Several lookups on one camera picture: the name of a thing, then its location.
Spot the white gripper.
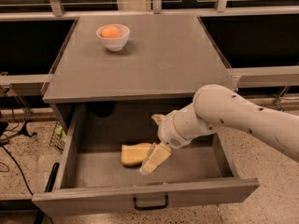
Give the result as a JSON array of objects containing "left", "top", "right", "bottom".
[{"left": 139, "top": 110, "right": 191, "bottom": 175}]

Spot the yellow sponge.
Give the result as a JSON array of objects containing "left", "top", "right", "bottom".
[{"left": 121, "top": 143, "right": 151, "bottom": 167}]

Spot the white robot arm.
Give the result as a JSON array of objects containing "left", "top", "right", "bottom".
[{"left": 139, "top": 84, "right": 299, "bottom": 175}]

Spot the open grey top drawer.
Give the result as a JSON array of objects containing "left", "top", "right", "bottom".
[{"left": 33, "top": 98, "right": 259, "bottom": 217}]

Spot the black bar beside drawer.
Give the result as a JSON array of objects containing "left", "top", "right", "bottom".
[{"left": 33, "top": 161, "right": 61, "bottom": 224}]

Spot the grey cabinet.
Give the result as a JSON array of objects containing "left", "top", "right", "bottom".
[{"left": 43, "top": 14, "right": 236, "bottom": 105}]

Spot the white ceramic bowl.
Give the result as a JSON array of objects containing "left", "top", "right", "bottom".
[{"left": 96, "top": 24, "right": 130, "bottom": 51}]

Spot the orange fruit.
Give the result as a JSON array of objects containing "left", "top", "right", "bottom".
[{"left": 101, "top": 25, "right": 121, "bottom": 38}]

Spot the black stand base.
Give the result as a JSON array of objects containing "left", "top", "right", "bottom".
[{"left": 0, "top": 107, "right": 37, "bottom": 142}]

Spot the black drawer handle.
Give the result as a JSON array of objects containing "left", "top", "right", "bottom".
[{"left": 133, "top": 195, "right": 169, "bottom": 211}]

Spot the wire basket with green item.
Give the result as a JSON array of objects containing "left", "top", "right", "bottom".
[{"left": 50, "top": 123, "right": 66, "bottom": 153}]

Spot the black floor cable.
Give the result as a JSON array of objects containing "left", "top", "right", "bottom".
[{"left": 0, "top": 142, "right": 35, "bottom": 196}]

